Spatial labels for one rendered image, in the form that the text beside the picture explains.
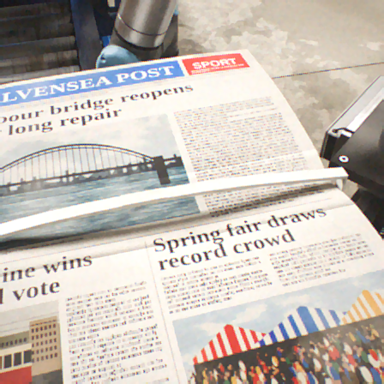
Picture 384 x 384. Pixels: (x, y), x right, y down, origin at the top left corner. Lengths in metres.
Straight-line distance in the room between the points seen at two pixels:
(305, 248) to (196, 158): 0.11
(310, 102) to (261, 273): 2.06
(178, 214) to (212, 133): 0.09
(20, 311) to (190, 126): 0.19
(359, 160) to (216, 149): 0.38
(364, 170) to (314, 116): 1.54
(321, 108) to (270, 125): 1.91
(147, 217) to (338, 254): 0.12
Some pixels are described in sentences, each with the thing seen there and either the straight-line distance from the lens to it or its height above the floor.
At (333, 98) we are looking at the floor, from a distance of 2.36.
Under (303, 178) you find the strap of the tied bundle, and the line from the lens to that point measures 0.32.
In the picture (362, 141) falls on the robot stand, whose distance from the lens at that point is 0.73.
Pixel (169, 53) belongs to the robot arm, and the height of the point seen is 0.85.
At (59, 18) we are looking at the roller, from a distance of 1.16.
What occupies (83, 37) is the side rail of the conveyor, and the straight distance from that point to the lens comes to 1.04.
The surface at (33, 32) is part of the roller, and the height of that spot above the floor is 0.80.
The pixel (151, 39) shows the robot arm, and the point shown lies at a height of 0.95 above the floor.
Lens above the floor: 1.25
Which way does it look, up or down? 46 degrees down
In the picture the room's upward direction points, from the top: straight up
